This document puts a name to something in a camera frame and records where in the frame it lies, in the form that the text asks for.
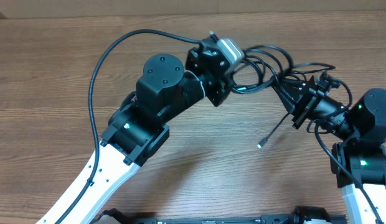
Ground black usb cable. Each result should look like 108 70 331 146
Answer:
232 45 336 95

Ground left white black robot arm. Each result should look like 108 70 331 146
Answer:
41 38 244 223

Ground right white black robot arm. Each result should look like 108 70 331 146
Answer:
274 74 386 223

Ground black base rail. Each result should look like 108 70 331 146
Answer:
91 206 348 224

